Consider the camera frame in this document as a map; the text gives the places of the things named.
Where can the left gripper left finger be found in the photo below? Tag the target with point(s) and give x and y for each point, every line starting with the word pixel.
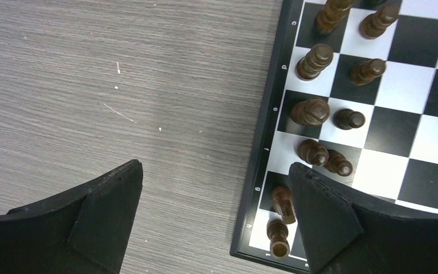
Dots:
pixel 85 229

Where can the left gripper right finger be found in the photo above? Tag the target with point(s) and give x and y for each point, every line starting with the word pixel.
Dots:
pixel 344 230

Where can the dark rook chess piece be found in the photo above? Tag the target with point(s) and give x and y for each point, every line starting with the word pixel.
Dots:
pixel 277 232

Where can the dark knight chess piece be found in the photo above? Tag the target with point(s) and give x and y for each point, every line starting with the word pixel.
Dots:
pixel 283 204

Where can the dark pawn chess piece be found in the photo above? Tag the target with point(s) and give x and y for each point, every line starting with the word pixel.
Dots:
pixel 347 119
pixel 338 164
pixel 374 25
pixel 366 71

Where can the dark king chess piece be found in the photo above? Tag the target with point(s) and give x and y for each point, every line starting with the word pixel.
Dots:
pixel 312 112

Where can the dark queen chess piece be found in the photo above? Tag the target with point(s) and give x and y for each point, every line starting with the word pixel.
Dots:
pixel 314 62

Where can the black and white chessboard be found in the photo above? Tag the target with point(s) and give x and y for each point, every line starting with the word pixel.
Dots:
pixel 394 154

